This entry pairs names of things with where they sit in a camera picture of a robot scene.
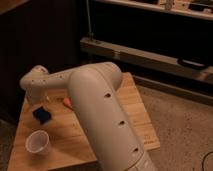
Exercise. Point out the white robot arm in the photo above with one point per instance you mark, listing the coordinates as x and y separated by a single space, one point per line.
92 90

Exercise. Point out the white ceramic cup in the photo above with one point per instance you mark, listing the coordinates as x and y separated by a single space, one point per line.
38 142

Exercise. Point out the orange carrot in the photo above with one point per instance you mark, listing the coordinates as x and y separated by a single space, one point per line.
67 103

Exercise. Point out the metal vertical pole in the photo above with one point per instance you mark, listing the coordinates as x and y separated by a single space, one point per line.
90 33

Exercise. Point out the black handle on shelf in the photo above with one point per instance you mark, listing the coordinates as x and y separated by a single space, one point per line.
192 65

